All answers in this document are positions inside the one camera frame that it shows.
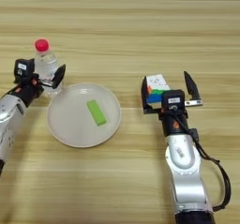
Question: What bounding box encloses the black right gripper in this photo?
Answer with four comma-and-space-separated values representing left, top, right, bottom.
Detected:
141, 70, 203, 139

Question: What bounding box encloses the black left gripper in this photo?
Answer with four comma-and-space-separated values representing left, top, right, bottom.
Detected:
11, 63, 67, 109

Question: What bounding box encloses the multicolour puzzle cube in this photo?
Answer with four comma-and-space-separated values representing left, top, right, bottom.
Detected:
144, 73, 172, 104

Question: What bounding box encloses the clear water bottle red cap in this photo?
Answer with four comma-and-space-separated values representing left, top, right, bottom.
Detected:
33, 38, 65, 98

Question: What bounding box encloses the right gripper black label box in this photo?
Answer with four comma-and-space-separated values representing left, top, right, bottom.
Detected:
161, 89, 187, 112

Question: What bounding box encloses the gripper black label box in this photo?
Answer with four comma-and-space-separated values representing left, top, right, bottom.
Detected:
161, 89, 187, 112
13, 58, 37, 80

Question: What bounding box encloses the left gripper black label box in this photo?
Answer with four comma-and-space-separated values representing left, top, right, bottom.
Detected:
13, 58, 37, 80

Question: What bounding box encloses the round beige plate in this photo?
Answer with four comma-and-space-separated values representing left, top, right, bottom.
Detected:
46, 82, 122, 149

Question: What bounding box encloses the green rectangular block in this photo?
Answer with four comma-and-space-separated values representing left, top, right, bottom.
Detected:
86, 98, 107, 127

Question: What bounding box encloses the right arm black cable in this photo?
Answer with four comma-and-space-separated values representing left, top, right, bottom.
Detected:
172, 112, 233, 213

